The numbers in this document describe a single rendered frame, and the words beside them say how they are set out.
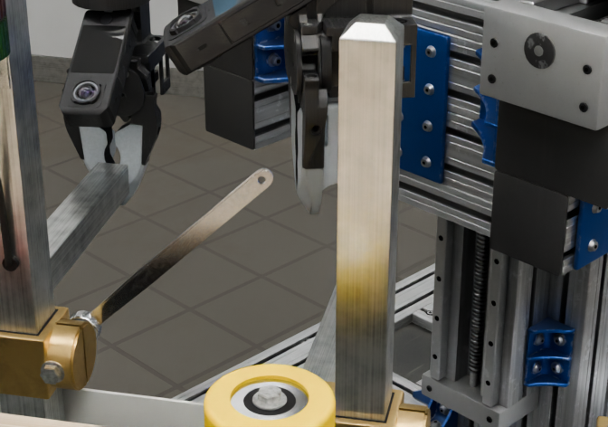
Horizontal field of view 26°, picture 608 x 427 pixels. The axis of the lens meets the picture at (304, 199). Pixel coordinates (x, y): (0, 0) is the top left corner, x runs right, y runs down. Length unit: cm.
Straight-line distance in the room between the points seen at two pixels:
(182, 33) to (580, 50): 44
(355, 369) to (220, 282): 192
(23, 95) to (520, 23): 52
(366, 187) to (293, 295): 193
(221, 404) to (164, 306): 193
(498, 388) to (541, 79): 63
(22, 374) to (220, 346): 163
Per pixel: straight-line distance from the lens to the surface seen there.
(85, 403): 103
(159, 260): 98
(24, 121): 90
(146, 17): 125
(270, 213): 309
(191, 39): 88
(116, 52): 117
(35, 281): 94
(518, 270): 167
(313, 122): 88
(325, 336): 103
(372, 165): 82
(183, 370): 252
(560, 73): 122
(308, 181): 92
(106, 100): 114
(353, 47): 80
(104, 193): 119
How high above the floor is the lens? 136
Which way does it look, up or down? 25 degrees down
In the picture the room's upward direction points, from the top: straight up
